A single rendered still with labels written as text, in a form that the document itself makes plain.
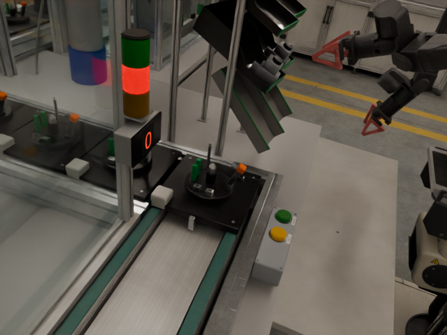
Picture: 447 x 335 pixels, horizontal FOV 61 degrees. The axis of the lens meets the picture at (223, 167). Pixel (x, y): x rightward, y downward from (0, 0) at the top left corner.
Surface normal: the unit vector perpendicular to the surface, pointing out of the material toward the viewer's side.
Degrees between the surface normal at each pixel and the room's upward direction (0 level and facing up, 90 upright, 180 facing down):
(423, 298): 0
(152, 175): 0
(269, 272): 90
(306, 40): 90
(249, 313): 0
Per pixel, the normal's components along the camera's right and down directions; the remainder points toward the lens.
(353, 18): -0.37, 0.51
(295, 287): 0.13, -0.80
